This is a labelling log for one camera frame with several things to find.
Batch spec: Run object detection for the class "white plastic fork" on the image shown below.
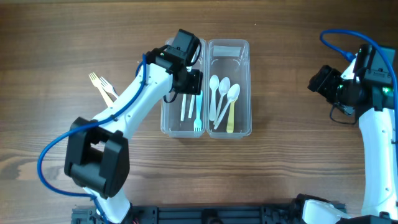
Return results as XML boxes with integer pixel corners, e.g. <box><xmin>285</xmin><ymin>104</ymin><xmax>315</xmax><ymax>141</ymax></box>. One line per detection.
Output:
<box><xmin>180</xmin><ymin>94</ymin><xmax>187</xmax><ymax>121</ymax></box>
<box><xmin>99</xmin><ymin>77</ymin><xmax>119</xmax><ymax>99</ymax></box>
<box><xmin>188</xmin><ymin>95</ymin><xmax>195</xmax><ymax>119</ymax></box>

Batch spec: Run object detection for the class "white plastic spoon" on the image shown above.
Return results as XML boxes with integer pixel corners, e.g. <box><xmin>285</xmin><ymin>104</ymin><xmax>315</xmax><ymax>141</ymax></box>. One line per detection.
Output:
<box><xmin>214</xmin><ymin>83</ymin><xmax>241</xmax><ymax>129</ymax></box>
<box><xmin>209</xmin><ymin>75</ymin><xmax>220</xmax><ymax>121</ymax></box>
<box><xmin>215</xmin><ymin>77</ymin><xmax>231</xmax><ymax>121</ymax></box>

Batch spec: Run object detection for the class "light blue plastic fork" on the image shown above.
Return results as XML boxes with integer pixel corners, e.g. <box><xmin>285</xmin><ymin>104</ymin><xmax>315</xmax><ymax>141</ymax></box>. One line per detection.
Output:
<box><xmin>193</xmin><ymin>91</ymin><xmax>203</xmax><ymax>132</ymax></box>

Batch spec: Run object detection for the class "yellow plastic fork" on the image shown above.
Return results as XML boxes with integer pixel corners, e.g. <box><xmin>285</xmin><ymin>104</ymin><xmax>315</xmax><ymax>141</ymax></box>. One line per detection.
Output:
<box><xmin>88</xmin><ymin>73</ymin><xmax>113</xmax><ymax>107</ymax></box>

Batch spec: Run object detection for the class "yellow plastic spoon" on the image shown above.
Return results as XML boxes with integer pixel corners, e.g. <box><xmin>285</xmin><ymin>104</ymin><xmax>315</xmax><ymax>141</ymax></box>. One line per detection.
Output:
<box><xmin>226</xmin><ymin>100</ymin><xmax>236</xmax><ymax>133</ymax></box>

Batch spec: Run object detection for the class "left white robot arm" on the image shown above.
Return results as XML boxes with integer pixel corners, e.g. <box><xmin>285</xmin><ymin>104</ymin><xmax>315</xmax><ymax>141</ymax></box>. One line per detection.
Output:
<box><xmin>64</xmin><ymin>29</ymin><xmax>203</xmax><ymax>223</ymax></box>

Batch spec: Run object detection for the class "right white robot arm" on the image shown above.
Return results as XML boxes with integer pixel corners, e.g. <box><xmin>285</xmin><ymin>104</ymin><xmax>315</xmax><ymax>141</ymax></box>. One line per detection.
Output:
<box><xmin>308</xmin><ymin>44</ymin><xmax>397</xmax><ymax>223</ymax></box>

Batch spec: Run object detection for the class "left clear plastic container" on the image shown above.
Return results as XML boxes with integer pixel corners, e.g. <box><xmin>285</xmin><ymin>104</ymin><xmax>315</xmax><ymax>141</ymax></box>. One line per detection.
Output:
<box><xmin>160</xmin><ymin>39</ymin><xmax>209</xmax><ymax>138</ymax></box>

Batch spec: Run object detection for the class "clear plastic container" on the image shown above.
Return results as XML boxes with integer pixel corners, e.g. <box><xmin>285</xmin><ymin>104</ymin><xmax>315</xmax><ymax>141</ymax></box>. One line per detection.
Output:
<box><xmin>160</xmin><ymin>39</ymin><xmax>209</xmax><ymax>138</ymax></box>
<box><xmin>203</xmin><ymin>39</ymin><xmax>252</xmax><ymax>139</ymax></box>

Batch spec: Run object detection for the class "right clear plastic container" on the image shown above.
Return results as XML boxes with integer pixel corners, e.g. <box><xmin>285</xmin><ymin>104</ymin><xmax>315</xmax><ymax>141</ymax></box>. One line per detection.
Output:
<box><xmin>203</xmin><ymin>39</ymin><xmax>252</xmax><ymax>139</ymax></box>

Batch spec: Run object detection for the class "right blue cable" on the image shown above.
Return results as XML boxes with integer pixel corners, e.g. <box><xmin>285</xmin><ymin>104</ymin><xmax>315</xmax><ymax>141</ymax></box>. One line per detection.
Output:
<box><xmin>319</xmin><ymin>29</ymin><xmax>398</xmax><ymax>156</ymax></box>

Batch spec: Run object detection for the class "blue cable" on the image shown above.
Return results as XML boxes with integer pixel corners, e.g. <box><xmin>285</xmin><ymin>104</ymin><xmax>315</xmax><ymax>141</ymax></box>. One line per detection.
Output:
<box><xmin>319</xmin><ymin>29</ymin><xmax>398</xmax><ymax>156</ymax></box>
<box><xmin>36</xmin><ymin>53</ymin><xmax>147</xmax><ymax>224</ymax></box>

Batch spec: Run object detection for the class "black aluminium base frame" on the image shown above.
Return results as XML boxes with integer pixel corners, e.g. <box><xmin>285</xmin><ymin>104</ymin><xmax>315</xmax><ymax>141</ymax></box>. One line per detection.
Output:
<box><xmin>71</xmin><ymin>194</ymin><xmax>348</xmax><ymax>224</ymax></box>

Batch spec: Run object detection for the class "left blue cable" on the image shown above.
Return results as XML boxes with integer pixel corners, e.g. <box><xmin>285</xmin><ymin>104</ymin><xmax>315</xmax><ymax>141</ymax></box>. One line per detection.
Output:
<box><xmin>36</xmin><ymin>53</ymin><xmax>147</xmax><ymax>224</ymax></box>

